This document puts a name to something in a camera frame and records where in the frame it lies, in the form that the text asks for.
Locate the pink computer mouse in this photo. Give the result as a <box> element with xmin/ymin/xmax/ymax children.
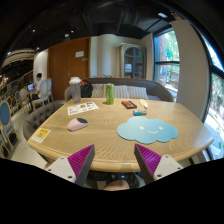
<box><xmin>67</xmin><ymin>118</ymin><xmax>88</xmax><ymax>131</ymax></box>

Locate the arched glass cabinet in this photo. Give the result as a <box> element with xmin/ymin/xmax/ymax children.
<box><xmin>120</xmin><ymin>43</ymin><xmax>146</xmax><ymax>79</ymax></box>

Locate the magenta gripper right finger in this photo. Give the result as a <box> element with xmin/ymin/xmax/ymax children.
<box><xmin>134</xmin><ymin>144</ymin><xmax>182</xmax><ymax>184</ymax></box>

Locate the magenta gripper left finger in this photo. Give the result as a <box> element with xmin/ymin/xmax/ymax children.
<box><xmin>47</xmin><ymin>145</ymin><xmax>95</xmax><ymax>186</ymax></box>

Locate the teal small pack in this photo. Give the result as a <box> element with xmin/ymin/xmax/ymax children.
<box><xmin>133</xmin><ymin>111</ymin><xmax>147</xmax><ymax>116</ymax></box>

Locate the blue cloud mouse pad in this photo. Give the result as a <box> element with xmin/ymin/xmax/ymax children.
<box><xmin>117</xmin><ymin>116</ymin><xmax>179</xmax><ymax>144</ymax></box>

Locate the grey curved sofa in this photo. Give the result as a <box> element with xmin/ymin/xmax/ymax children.
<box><xmin>64</xmin><ymin>77</ymin><xmax>175</xmax><ymax>103</ymax></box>

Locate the black backpack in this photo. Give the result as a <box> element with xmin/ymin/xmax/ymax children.
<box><xmin>80</xmin><ymin>80</ymin><xmax>93</xmax><ymax>98</ymax></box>

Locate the black red flat box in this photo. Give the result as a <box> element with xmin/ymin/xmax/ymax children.
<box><xmin>121</xmin><ymin>101</ymin><xmax>137</xmax><ymax>109</ymax></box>

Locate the striped cushion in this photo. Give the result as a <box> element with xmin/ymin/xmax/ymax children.
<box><xmin>92</xmin><ymin>84</ymin><xmax>148</xmax><ymax>99</ymax></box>

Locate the grey tufted armchair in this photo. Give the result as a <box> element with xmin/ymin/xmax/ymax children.
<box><xmin>23</xmin><ymin>103</ymin><xmax>61</xmax><ymax>140</ymax></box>

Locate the blue round-back chair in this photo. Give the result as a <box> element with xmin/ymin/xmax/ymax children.
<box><xmin>0</xmin><ymin>101</ymin><xmax>20</xmax><ymax>159</ymax></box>

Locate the clear shaker bottle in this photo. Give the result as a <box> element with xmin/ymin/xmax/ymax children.
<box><xmin>69</xmin><ymin>77</ymin><xmax>81</xmax><ymax>103</ymax></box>

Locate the open laptop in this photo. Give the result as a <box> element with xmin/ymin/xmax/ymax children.
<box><xmin>27</xmin><ymin>83</ymin><xmax>35</xmax><ymax>92</ymax></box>

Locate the wooden door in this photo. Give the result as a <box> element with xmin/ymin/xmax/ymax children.
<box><xmin>48</xmin><ymin>37</ymin><xmax>91</xmax><ymax>100</ymax></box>

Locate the yellow QR sticker card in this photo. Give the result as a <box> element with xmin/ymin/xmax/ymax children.
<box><xmin>32</xmin><ymin>128</ymin><xmax>50</xmax><ymax>143</ymax></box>

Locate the cream small pouch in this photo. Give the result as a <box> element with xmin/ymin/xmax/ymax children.
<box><xmin>139</xmin><ymin>99</ymin><xmax>148</xmax><ymax>109</ymax></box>

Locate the green drink can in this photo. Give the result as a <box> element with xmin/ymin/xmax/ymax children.
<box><xmin>106</xmin><ymin>83</ymin><xmax>114</xmax><ymax>105</ymax></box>

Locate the seated person in white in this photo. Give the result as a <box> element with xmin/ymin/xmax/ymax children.
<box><xmin>30</xmin><ymin>73</ymin><xmax>43</xmax><ymax>100</ymax></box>

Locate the white dining chair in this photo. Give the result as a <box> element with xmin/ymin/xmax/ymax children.
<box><xmin>32</xmin><ymin>78</ymin><xmax>54</xmax><ymax>109</ymax></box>

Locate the printed paper menu sheet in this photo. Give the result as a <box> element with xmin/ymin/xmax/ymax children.
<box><xmin>67</xmin><ymin>102</ymin><xmax>98</xmax><ymax>116</ymax></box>

